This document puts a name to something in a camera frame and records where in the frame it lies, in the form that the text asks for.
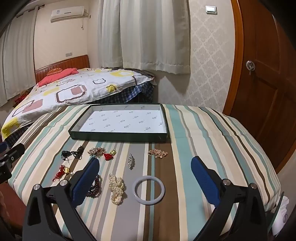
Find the wooden headboard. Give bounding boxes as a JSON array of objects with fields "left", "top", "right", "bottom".
[{"left": 35, "top": 55, "right": 89, "bottom": 84}]

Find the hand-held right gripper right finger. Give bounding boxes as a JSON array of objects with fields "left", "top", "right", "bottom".
[{"left": 191, "top": 156, "right": 274, "bottom": 241}]

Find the white patterned quilt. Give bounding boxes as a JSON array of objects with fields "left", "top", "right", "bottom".
[{"left": 1, "top": 68, "right": 154, "bottom": 139}]

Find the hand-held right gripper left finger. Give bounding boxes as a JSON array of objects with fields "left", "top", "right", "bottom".
[{"left": 22, "top": 157, "right": 100, "bottom": 241}]

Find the white air conditioner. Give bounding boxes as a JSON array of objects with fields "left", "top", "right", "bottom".
[{"left": 50, "top": 6, "right": 85, "bottom": 23}]

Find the red knot charm gold bell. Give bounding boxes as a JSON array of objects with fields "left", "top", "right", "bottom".
[{"left": 53, "top": 165, "right": 71, "bottom": 182}]

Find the gold rhinestone pearl brooch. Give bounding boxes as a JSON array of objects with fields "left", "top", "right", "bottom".
[{"left": 88, "top": 147, "right": 105, "bottom": 158}]

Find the dark green shallow box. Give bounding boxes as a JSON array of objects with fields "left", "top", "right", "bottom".
[{"left": 68, "top": 103, "right": 171, "bottom": 142}]

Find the white jade bangle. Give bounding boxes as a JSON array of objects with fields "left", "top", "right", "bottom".
[{"left": 132, "top": 175, "right": 165, "bottom": 205}]

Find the red pillow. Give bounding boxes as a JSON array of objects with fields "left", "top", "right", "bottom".
[{"left": 37, "top": 68, "right": 79, "bottom": 87}]

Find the white cloth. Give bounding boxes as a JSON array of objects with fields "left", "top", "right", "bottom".
[{"left": 272, "top": 196, "right": 289, "bottom": 237}]

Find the rose gold rhinestone brooch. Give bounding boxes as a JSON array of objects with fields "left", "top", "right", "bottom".
[{"left": 148, "top": 149, "right": 168, "bottom": 159}]

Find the red knot charm gold pendant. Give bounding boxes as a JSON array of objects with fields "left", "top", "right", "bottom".
[{"left": 103, "top": 149, "right": 117, "bottom": 161}]

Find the pearl bead necklace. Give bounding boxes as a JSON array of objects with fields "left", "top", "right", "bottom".
[{"left": 108, "top": 173, "right": 126, "bottom": 205}]

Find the black gourd pendant cord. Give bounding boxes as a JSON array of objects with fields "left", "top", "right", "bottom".
[{"left": 61, "top": 146, "right": 85, "bottom": 160}]

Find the metal door lock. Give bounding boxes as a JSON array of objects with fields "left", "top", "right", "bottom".
[{"left": 245, "top": 60, "right": 255, "bottom": 76}]

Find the dark red bead bracelet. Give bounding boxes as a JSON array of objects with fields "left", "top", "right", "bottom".
[{"left": 87, "top": 175, "right": 102, "bottom": 198}]

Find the narrow white curtain panel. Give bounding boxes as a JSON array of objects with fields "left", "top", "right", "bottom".
[{"left": 97, "top": 0, "right": 123, "bottom": 69}]

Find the blue plaid bed sheet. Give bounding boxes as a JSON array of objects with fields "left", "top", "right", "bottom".
[{"left": 92, "top": 81, "right": 155, "bottom": 103}]

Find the wooden door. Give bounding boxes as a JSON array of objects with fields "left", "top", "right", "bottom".
[{"left": 231, "top": 0, "right": 296, "bottom": 174}]

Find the white striped side curtain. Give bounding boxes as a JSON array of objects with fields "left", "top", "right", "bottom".
[{"left": 0, "top": 7, "right": 38, "bottom": 107}]

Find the wide white curtain panel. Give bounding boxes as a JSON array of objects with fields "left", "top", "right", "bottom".
[{"left": 120, "top": 0, "right": 191, "bottom": 75}]

